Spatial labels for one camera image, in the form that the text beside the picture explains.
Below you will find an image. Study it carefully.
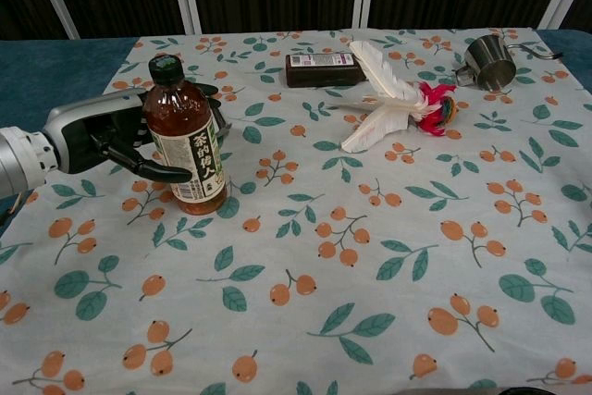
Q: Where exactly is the left black grey robot hand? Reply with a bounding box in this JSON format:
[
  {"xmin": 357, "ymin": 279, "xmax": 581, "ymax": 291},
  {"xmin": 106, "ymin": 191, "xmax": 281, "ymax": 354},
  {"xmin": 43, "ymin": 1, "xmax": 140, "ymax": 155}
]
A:
[{"xmin": 42, "ymin": 83, "xmax": 232, "ymax": 183}]

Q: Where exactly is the brown tea plastic bottle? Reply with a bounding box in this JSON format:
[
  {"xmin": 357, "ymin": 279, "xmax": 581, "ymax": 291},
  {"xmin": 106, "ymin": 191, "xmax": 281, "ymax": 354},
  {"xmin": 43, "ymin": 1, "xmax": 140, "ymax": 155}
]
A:
[{"xmin": 142, "ymin": 55, "xmax": 228, "ymax": 216}]

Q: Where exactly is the dark brown medicine bottle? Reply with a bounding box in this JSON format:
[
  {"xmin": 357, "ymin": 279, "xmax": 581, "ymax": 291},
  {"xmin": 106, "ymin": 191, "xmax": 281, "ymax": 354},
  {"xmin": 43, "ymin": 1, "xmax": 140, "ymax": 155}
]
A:
[{"xmin": 285, "ymin": 52, "xmax": 367, "ymax": 88}]

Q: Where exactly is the orange fruit print tablecloth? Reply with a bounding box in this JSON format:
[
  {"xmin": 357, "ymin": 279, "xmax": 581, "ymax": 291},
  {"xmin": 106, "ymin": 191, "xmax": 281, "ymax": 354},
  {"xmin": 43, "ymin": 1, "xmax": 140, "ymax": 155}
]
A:
[{"xmin": 0, "ymin": 27, "xmax": 592, "ymax": 395}]

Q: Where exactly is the white feather shuttlecock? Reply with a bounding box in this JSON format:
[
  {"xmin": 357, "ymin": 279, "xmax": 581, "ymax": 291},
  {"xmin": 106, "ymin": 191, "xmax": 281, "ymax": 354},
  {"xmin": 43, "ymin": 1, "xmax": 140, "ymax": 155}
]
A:
[{"xmin": 328, "ymin": 40, "xmax": 459, "ymax": 154}]

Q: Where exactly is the stainless steel cup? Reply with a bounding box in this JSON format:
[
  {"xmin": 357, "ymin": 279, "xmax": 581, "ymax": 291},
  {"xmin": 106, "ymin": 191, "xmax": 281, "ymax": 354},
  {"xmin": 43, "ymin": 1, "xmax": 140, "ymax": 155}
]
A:
[{"xmin": 455, "ymin": 35, "xmax": 518, "ymax": 91}]

